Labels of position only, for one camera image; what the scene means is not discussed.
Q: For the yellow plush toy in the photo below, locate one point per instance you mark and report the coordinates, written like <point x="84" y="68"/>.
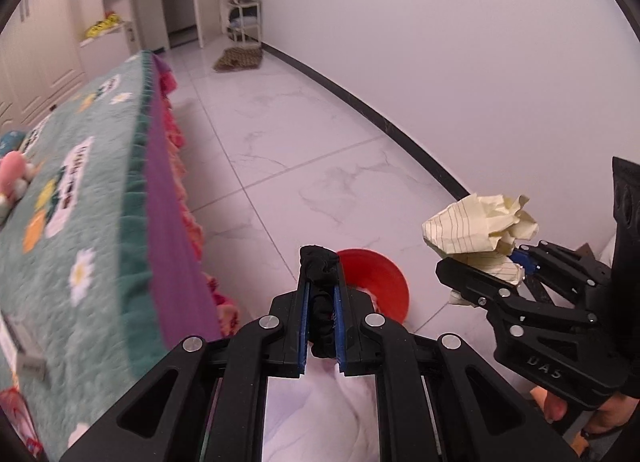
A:
<point x="102" y="26"/>

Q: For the red plastic bin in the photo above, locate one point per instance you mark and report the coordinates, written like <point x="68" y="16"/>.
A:
<point x="380" y="277"/>

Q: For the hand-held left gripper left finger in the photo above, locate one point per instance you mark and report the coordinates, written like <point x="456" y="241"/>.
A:
<point x="301" y="332"/>

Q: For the purple bed sheet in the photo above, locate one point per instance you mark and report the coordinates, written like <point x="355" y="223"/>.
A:
<point x="170" y="242"/>

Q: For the person's right hand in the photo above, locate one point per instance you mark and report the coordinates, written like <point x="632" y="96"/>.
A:
<point x="556" y="407"/>

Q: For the translucent red plastic bag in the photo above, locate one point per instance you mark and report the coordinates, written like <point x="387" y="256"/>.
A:
<point x="15" y="412"/>

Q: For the white plastic bag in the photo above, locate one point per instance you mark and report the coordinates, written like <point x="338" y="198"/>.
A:
<point x="320" y="417"/>

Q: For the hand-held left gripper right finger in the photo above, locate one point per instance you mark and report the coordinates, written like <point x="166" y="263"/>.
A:
<point x="340" y="332"/>

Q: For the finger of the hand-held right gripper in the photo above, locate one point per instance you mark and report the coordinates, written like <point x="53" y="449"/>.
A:
<point x="470" y="282"/>
<point x="560" y="267"/>

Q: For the green floral bed blanket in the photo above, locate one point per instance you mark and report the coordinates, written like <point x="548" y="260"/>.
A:
<point x="100" y="182"/>

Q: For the pink frilled bed skirt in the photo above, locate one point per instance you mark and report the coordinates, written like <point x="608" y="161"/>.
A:
<point x="192" y="232"/>

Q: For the yellow lined paper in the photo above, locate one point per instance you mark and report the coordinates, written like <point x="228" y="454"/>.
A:
<point x="480" y="222"/>

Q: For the black cloth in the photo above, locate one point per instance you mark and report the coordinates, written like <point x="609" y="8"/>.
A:
<point x="320" y="267"/>

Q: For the white and pink plush toy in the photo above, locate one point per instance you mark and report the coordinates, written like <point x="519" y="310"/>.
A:
<point x="12" y="172"/>

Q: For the brown woven mat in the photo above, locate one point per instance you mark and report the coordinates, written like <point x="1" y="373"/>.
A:
<point x="240" y="58"/>

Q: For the white cardboard box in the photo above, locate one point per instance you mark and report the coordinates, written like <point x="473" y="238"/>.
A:
<point x="27" y="347"/>

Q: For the blue bow-print quilt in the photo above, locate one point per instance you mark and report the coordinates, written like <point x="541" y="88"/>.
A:
<point x="7" y="142"/>

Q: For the white storage rack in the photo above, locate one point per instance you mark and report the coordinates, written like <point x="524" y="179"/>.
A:
<point x="242" y="12"/>

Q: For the white wardrobe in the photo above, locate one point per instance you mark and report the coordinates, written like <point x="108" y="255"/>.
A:
<point x="45" y="42"/>

